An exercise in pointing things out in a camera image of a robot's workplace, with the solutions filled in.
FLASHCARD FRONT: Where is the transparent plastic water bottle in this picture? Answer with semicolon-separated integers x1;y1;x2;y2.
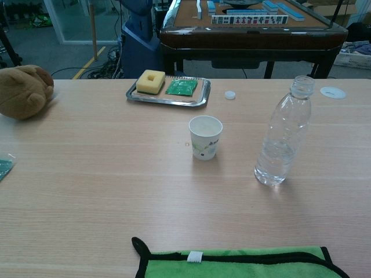
254;75;316;186

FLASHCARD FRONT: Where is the white printed paper cup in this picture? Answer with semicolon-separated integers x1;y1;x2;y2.
188;115;224;162

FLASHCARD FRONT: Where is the brown spiral notebook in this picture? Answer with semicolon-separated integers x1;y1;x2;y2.
132;75;204;103

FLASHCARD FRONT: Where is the green foil packet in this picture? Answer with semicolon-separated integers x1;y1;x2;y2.
165;79;199;96

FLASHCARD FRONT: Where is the rectangular metal tray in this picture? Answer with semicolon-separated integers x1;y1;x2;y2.
125;76;212;108

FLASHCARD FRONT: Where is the yellow sponge with square hole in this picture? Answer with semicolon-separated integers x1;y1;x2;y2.
135;69;166;96

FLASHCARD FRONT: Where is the blue machine base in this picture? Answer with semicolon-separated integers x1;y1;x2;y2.
117;0;163;79

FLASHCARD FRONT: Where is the dark wooden mahjong table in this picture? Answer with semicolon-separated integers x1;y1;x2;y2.
159;0;349;79

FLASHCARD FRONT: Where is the face-up mahjong tile row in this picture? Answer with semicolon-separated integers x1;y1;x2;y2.
211;14;289;25

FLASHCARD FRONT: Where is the green black-edged microfiber cloth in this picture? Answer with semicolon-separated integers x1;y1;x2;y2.
131;236;351;278

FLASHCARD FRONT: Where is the wooden pole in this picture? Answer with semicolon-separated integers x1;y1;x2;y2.
88;0;99;61

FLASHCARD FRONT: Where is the dark round mahjong dish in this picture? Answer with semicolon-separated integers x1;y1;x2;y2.
223;0;260;8

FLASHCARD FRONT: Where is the white round lid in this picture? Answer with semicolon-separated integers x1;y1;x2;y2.
319;86;347;100

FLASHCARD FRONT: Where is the brown plush toy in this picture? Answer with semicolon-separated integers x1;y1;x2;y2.
0;64;54;120

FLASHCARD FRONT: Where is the green packet at left edge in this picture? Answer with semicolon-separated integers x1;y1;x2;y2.
0;153;17;182

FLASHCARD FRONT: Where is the white plastic basket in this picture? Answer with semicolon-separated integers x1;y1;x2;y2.
333;42;371;70

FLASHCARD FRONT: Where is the thin black pole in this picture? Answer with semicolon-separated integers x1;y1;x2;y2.
327;0;343;30

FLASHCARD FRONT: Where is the black tripod leg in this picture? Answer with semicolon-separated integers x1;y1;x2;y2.
0;25;23;68

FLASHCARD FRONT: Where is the black floor cable bundle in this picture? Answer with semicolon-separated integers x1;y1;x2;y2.
52;46;126;79

